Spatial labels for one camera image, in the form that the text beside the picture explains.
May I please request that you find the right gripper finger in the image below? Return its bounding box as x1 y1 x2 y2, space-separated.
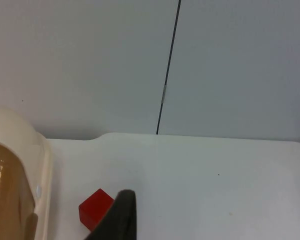
83 189 138 240

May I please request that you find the red cube block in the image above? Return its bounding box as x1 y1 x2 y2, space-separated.
78 188 115 232

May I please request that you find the cream box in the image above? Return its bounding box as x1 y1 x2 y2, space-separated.
0 104 54 240

